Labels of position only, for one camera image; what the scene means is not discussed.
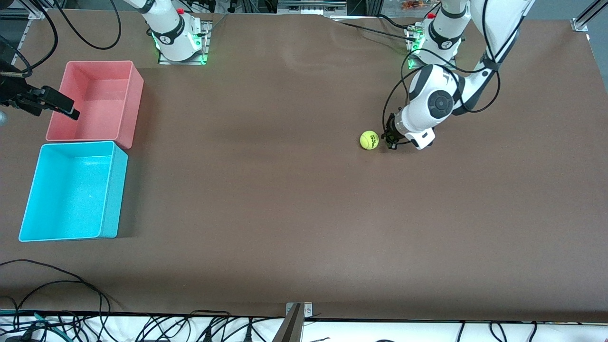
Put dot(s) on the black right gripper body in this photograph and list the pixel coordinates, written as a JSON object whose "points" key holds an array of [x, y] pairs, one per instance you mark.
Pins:
{"points": [[13, 91]]}

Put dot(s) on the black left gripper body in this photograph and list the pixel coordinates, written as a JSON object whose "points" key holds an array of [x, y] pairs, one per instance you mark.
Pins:
{"points": [[391, 129]]}

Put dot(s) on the yellow-green tennis ball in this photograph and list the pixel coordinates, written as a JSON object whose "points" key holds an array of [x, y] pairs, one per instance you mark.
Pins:
{"points": [[369, 140]]}

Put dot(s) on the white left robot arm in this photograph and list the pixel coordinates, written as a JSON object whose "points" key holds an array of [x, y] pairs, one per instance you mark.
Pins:
{"points": [[418, 118]]}

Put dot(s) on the pink plastic bin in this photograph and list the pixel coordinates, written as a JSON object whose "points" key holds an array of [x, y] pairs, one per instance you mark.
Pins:
{"points": [[104, 99]]}

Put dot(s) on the blue plastic bin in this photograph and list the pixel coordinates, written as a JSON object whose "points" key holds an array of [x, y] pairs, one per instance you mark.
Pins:
{"points": [[71, 199]]}

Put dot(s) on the grey equipment box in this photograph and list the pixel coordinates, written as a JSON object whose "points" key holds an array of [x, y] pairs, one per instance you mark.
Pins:
{"points": [[308, 7]]}

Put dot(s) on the aluminium frame profile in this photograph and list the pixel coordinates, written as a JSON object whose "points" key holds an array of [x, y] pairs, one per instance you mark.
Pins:
{"points": [[23, 42], [582, 21]]}

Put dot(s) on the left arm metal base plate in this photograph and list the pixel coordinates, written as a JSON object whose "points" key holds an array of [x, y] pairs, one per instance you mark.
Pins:
{"points": [[452, 62]]}

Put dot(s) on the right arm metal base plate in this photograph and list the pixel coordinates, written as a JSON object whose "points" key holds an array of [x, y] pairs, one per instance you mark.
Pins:
{"points": [[207, 47]]}

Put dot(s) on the small metal bracket plate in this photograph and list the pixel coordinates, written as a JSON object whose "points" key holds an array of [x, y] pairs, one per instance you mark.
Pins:
{"points": [[308, 311]]}

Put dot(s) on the aluminium camera post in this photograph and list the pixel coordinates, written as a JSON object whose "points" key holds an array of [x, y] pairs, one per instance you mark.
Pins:
{"points": [[289, 327]]}

